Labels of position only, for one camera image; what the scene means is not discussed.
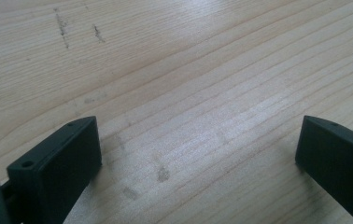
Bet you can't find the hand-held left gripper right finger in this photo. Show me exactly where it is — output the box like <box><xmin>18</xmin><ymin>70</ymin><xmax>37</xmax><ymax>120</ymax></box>
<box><xmin>294</xmin><ymin>115</ymin><xmax>353</xmax><ymax>224</ymax></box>

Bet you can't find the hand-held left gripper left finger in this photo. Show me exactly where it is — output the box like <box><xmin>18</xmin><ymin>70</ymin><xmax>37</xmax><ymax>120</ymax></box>
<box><xmin>7</xmin><ymin>116</ymin><xmax>103</xmax><ymax>224</ymax></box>

